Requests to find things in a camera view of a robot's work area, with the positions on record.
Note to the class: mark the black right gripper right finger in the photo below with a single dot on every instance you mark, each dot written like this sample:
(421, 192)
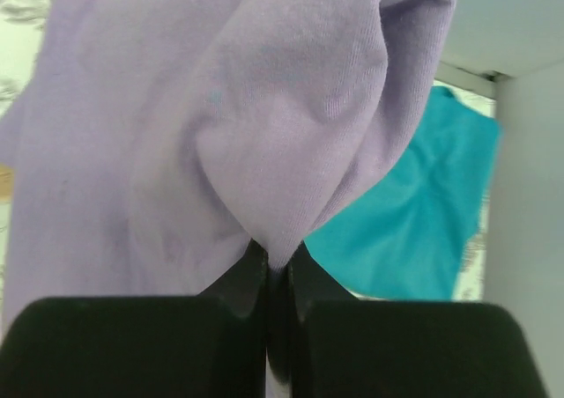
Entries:
(343, 346)

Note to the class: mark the folded teal t shirt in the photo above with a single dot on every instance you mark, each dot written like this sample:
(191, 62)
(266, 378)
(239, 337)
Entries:
(420, 233)

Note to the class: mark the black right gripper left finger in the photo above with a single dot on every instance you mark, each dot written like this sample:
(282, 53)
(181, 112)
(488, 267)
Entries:
(208, 345)

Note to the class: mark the floral table mat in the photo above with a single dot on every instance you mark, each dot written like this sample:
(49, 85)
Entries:
(21, 30)

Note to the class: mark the purple t shirt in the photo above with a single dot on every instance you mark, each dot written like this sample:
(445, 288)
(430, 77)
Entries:
(157, 138)

